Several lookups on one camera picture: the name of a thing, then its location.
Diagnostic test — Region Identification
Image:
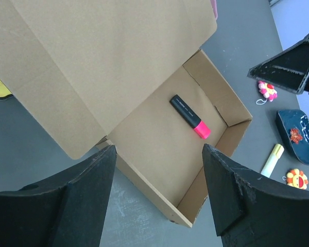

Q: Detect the pink dotted plate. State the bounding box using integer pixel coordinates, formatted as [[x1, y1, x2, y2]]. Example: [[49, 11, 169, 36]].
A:
[[210, 0, 218, 20]]

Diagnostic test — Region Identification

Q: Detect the orange sun flower toy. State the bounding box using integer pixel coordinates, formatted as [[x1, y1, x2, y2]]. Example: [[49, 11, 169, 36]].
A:
[[282, 168, 308, 190]]

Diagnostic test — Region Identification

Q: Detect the pale yellow highlighter pen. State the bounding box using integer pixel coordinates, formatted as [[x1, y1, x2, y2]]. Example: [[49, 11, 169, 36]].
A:
[[260, 144, 284, 178]]

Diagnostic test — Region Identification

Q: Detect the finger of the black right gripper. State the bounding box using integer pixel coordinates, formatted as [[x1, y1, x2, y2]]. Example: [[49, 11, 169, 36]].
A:
[[248, 34, 309, 94]]

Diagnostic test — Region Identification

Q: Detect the dark blue leaf plate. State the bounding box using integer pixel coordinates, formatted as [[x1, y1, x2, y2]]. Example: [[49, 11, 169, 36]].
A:
[[276, 109, 309, 165]]

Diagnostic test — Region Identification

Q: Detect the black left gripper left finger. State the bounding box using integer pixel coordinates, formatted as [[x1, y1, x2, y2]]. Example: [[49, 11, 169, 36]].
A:
[[0, 145, 116, 246]]

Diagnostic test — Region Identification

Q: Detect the pink flower toy right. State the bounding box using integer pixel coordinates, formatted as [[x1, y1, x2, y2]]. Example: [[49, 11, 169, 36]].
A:
[[255, 81, 278, 105]]

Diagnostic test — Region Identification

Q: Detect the brown cardboard box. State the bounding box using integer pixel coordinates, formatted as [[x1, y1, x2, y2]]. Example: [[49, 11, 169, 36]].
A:
[[0, 1, 252, 227]]

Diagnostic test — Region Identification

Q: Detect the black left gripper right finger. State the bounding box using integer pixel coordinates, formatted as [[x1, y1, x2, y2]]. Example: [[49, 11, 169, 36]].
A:
[[202, 144, 309, 246]]

